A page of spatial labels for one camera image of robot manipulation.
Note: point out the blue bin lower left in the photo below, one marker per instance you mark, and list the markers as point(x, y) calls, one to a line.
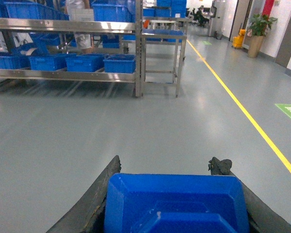
point(49, 62)

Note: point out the blue bin lower middle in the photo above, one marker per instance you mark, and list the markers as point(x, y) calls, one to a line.
point(85, 63)

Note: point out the blue bin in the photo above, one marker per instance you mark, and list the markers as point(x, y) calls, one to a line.
point(120, 63)
point(85, 63)
point(49, 62)

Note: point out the person in white shorts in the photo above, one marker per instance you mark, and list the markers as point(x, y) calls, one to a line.
point(82, 37)

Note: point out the blue bin lower right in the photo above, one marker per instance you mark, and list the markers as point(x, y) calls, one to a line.
point(120, 63)

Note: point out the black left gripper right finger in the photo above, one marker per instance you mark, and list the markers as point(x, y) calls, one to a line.
point(262, 219)

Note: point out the yellow mop bucket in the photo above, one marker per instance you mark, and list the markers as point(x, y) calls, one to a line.
point(238, 40)

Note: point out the plant in tan pot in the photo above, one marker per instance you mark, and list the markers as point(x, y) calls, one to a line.
point(259, 26)

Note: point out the stainless steel flow rack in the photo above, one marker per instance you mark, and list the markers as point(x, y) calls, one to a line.
point(28, 28)

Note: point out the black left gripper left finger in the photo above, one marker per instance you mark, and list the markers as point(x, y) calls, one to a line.
point(87, 214)

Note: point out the blue bin upper shelf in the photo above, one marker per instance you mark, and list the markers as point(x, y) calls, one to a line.
point(112, 12)

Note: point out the steel side table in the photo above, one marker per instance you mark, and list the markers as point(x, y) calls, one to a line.
point(168, 47)

